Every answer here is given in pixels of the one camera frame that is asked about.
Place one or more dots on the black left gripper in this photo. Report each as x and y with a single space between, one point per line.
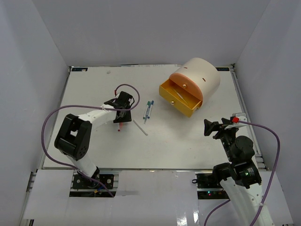
127 118

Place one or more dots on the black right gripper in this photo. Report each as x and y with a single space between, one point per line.
209 126

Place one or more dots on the yellow drawer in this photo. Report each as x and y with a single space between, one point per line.
166 91

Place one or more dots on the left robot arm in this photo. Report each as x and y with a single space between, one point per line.
74 135

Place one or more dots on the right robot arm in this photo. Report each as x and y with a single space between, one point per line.
240 177

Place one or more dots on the green cap white marker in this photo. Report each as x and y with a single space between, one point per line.
146 110

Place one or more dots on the blue cap white marker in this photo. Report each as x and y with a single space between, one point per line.
150 109

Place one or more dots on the white pen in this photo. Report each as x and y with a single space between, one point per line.
140 128

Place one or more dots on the cream round drawer cabinet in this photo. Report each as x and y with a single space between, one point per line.
204 74

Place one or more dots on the dark XDOF logo sticker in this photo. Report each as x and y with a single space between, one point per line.
222 68

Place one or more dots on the pink top drawer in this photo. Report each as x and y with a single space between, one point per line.
187 84

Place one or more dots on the left XDOF logo sticker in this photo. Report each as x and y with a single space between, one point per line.
79 69

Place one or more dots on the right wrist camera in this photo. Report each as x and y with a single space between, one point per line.
238 120

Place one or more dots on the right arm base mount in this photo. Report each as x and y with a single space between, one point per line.
207 186

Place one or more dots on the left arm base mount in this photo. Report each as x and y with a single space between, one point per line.
85 188

